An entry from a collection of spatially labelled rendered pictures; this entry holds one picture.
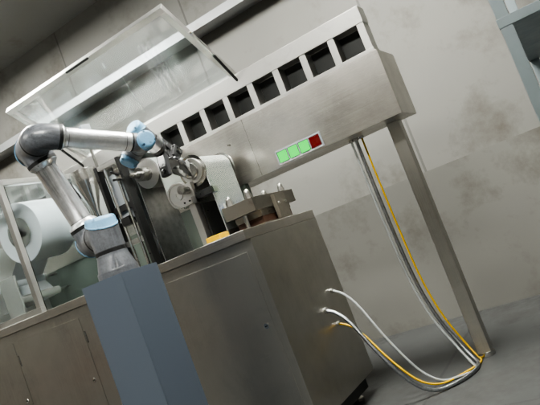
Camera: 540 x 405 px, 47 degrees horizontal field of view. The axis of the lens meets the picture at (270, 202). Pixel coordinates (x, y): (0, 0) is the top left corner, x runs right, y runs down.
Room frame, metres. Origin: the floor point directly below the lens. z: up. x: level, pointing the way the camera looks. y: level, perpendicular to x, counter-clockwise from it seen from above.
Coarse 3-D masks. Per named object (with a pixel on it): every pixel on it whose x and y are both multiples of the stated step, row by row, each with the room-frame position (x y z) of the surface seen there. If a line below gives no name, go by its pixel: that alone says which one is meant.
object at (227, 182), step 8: (208, 176) 2.77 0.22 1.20; (216, 176) 2.83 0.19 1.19; (224, 176) 2.89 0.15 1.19; (232, 176) 2.95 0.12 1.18; (216, 184) 2.81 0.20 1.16; (224, 184) 2.87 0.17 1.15; (232, 184) 2.93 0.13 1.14; (216, 192) 2.79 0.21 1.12; (224, 192) 2.85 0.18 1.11; (232, 192) 2.90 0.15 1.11; (240, 192) 2.97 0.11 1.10; (216, 200) 2.77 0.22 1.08; (224, 200) 2.82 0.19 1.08; (232, 200) 2.88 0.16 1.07; (240, 200) 2.94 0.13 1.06
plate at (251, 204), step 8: (288, 192) 2.95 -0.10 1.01; (248, 200) 2.64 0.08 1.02; (256, 200) 2.67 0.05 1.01; (264, 200) 2.73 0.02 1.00; (288, 200) 2.92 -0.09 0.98; (232, 208) 2.69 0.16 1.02; (240, 208) 2.67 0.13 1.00; (248, 208) 2.65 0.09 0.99; (256, 208) 2.65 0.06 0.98; (224, 216) 2.71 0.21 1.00; (232, 216) 2.69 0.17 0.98; (240, 216) 2.67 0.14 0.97
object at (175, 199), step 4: (172, 184) 2.85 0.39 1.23; (176, 184) 2.84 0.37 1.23; (180, 184) 2.83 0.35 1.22; (172, 188) 2.86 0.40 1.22; (176, 188) 2.85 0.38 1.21; (168, 192) 2.87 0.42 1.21; (172, 192) 2.86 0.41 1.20; (176, 192) 2.85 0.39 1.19; (168, 196) 2.87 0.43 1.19; (172, 196) 2.87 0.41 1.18; (176, 196) 2.85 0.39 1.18; (180, 196) 2.84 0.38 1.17; (184, 196) 2.84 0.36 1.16; (172, 200) 2.87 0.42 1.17; (176, 200) 2.86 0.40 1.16; (180, 200) 2.85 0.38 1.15; (172, 204) 2.87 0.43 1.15; (176, 204) 2.86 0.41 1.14; (180, 204) 2.85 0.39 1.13; (180, 208) 2.85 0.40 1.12
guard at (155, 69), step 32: (160, 32) 2.76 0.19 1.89; (96, 64) 2.91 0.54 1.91; (128, 64) 2.92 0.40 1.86; (160, 64) 2.93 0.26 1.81; (192, 64) 2.94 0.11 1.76; (64, 96) 3.08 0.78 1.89; (96, 96) 3.10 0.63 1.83; (128, 96) 3.11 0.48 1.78; (160, 96) 3.12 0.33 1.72; (192, 96) 3.14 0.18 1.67; (96, 128) 3.31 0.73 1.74
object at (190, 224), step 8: (184, 216) 3.26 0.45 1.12; (192, 216) 3.23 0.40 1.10; (184, 224) 3.26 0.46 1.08; (192, 224) 3.24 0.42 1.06; (192, 232) 3.25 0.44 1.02; (192, 240) 3.26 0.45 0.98; (200, 240) 3.24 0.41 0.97; (136, 248) 3.44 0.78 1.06; (144, 256) 3.42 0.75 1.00; (144, 264) 3.43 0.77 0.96
